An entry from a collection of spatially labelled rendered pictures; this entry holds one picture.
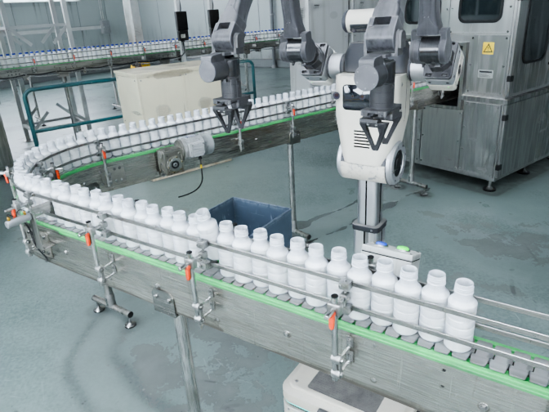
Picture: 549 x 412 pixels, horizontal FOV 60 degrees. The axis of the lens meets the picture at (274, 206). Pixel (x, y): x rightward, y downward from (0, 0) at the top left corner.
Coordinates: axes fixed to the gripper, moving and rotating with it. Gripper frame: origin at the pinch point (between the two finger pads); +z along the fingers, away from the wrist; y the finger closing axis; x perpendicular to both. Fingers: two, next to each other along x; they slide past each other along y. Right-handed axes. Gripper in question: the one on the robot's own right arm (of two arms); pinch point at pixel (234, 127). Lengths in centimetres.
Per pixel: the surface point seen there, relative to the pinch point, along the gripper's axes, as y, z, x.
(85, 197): 15, 27, -58
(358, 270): 17, 26, 47
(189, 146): -87, 39, -105
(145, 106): -237, 54, -309
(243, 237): 16.0, 25.9, 12.9
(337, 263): 16, 26, 42
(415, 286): 16, 27, 61
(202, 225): 18.0, 24.1, 0.1
